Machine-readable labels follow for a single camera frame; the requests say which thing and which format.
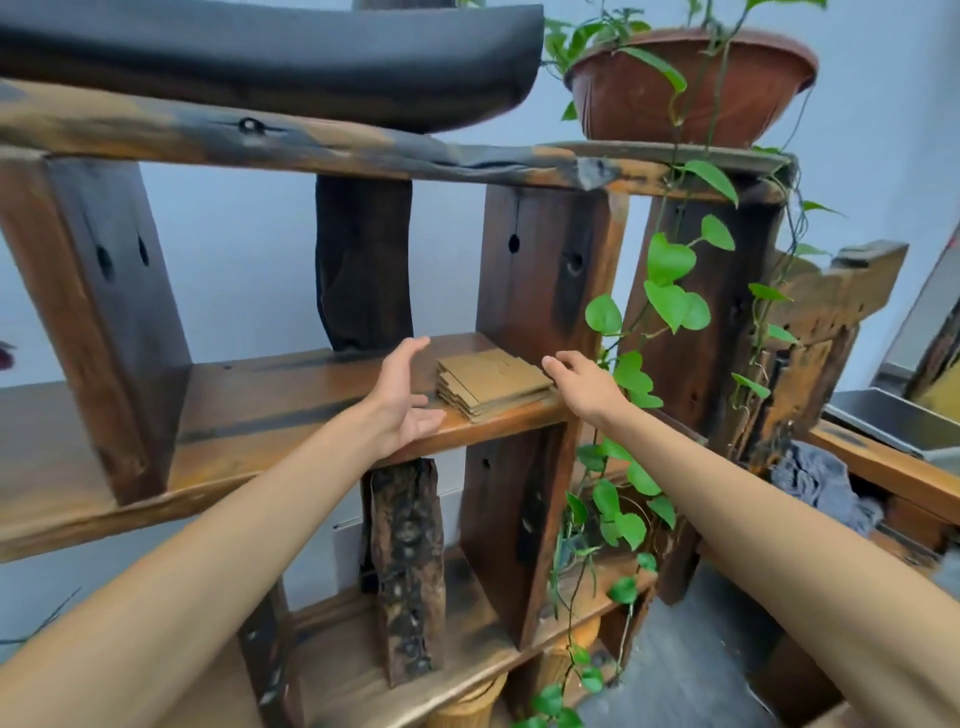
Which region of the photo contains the person's right hand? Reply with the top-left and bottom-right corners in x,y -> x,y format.
541,350 -> 640,431

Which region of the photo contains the person's left hand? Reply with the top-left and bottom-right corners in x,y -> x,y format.
357,336 -> 448,461

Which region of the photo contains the person's left forearm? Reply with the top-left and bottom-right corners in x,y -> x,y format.
0,399 -> 393,728

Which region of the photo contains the person's right forearm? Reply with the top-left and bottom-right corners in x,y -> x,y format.
594,405 -> 960,728

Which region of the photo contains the stack of tan square coasters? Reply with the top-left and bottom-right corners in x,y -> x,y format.
435,347 -> 557,424

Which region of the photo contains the green trailing vine plant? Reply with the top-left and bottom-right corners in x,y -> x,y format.
513,0 -> 850,728

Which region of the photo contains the rustic dark wooden shelf unit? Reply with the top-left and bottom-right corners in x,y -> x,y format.
0,78 -> 798,728

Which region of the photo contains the woven wicker basket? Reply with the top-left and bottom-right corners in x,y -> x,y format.
538,615 -> 603,680
441,672 -> 513,728

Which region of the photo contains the brown plastic flower pot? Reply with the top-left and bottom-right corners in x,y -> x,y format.
564,27 -> 820,150

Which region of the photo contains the grey crumpled cloth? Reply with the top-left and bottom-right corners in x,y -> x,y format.
768,441 -> 887,538

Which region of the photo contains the grey metal tray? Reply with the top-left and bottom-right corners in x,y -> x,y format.
821,387 -> 960,459

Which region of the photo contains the brown wooden bench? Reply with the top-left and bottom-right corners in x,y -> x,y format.
804,420 -> 960,555

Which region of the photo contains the leaning framed panel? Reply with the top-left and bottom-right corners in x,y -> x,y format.
876,223 -> 960,402

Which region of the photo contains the thin dry twig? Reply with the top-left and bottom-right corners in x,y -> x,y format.
0,588 -> 82,651

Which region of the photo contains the weathered wooden post frame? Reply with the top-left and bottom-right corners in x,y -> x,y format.
738,240 -> 910,470

